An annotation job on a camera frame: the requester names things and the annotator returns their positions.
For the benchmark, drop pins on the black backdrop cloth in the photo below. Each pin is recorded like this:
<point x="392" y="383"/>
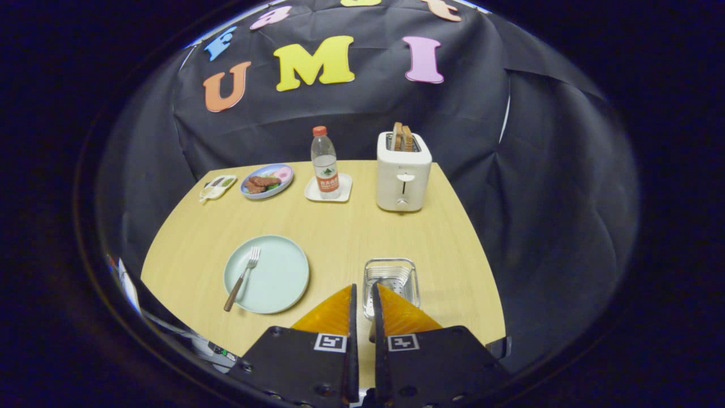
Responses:
<point x="538" y="198"/>

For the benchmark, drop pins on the white divided sauce dish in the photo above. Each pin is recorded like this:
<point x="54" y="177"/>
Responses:
<point x="218" y="184"/>

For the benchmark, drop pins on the light green plate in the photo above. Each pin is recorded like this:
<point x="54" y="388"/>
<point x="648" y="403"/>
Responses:
<point x="277" y="277"/>

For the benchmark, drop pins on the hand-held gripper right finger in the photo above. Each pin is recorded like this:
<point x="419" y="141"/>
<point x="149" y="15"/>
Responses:
<point x="430" y="368"/>

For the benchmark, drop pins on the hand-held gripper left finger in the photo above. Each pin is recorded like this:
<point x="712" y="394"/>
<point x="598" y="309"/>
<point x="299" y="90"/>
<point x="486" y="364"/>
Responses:
<point x="306" y="368"/>

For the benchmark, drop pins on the clear water bottle red cap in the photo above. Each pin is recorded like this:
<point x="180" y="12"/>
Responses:
<point x="325" y="164"/>

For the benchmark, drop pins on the white toaster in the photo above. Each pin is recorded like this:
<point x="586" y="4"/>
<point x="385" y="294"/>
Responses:
<point x="403" y="170"/>

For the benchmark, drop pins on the white square coaster dish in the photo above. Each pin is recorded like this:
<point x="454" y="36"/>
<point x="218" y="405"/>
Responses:
<point x="312" y="192"/>

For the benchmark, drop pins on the white paper sheet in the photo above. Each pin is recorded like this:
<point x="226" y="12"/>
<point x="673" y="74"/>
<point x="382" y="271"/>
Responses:
<point x="130" y="286"/>

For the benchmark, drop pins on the white power strip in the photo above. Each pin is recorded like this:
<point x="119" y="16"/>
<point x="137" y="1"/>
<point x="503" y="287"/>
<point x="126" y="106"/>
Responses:
<point x="218" y="351"/>

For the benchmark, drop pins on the clear cutlery basket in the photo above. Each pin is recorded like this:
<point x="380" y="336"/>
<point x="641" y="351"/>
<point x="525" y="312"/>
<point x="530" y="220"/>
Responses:
<point x="405" y="272"/>

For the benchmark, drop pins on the brown cooked meat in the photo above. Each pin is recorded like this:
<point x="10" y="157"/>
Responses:
<point x="260" y="183"/>

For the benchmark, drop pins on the blue plate with food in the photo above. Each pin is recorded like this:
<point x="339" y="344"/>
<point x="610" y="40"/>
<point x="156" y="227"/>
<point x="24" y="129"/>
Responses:
<point x="283" y="173"/>

